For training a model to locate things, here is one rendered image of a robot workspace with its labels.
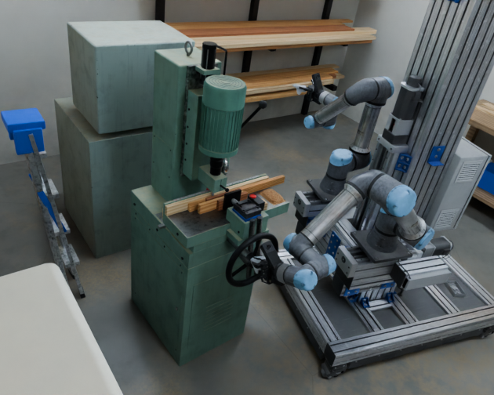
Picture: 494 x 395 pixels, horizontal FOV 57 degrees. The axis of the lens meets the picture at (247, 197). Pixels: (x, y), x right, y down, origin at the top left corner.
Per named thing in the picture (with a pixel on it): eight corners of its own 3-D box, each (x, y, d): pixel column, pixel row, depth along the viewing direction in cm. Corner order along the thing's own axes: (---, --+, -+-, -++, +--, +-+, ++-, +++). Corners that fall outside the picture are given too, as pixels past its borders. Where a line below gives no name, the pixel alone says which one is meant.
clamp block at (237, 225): (241, 240, 202) (244, 224, 197) (223, 223, 210) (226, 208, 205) (266, 230, 210) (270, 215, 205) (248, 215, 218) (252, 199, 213)
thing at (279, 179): (189, 211, 209) (190, 204, 206) (187, 210, 210) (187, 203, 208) (284, 183, 242) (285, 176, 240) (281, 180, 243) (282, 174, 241)
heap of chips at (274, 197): (274, 205, 223) (274, 201, 221) (258, 193, 230) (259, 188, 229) (286, 201, 227) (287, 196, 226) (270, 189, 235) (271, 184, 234)
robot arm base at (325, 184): (337, 180, 269) (341, 165, 263) (350, 194, 257) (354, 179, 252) (314, 182, 263) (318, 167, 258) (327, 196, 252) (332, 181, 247)
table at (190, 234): (197, 262, 190) (198, 251, 187) (161, 222, 209) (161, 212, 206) (300, 222, 225) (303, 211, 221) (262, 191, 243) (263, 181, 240)
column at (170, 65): (170, 207, 227) (178, 66, 187) (149, 185, 240) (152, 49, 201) (208, 196, 239) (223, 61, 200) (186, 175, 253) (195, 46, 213)
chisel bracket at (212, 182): (213, 196, 207) (215, 180, 202) (196, 181, 215) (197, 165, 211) (226, 192, 211) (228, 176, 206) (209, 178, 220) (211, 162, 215)
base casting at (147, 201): (187, 269, 204) (188, 255, 199) (129, 204, 239) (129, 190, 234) (263, 240, 230) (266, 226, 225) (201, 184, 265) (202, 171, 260)
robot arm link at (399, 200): (412, 218, 215) (383, 167, 173) (439, 236, 206) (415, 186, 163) (396, 237, 215) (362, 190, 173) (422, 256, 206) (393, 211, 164)
